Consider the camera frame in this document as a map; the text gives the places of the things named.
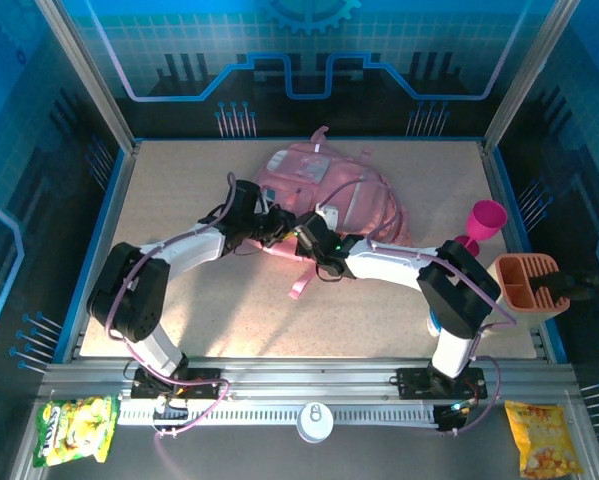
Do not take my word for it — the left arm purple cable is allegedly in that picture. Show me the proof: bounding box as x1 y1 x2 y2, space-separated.
103 172 238 441

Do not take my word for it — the aluminium mounting rail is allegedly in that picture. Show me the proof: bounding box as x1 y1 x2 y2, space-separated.
38 357 580 400

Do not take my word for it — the pink student backpack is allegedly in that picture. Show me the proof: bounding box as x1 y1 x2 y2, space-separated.
255 125 415 301

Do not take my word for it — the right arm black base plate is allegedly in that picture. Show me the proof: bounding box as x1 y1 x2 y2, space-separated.
395 367 489 401

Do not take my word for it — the yellow snack bag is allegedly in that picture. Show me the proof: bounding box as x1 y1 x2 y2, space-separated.
503 400 585 480

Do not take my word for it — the magenta plastic goblet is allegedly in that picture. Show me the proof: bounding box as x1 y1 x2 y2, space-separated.
453 199 509 256

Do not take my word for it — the green yellow candy bag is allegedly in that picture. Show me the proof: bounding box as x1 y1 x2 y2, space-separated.
32 394 121 469

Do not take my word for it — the white slotted cable duct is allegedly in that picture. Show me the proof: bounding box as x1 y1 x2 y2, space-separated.
117 403 438 427

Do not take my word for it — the orange cream utensil holder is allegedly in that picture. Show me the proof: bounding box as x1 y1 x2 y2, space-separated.
488 252 573 326

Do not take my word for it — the white round can lid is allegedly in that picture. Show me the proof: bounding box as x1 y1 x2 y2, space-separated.
296 401 335 445

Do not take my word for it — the black tool in holder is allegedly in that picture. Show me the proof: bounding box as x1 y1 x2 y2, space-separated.
537 268 599 304

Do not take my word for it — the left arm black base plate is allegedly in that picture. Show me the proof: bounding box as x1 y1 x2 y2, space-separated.
123 367 221 401

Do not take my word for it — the aluminium frame post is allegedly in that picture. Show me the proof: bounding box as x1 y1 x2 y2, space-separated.
482 0 566 154
34 0 139 154

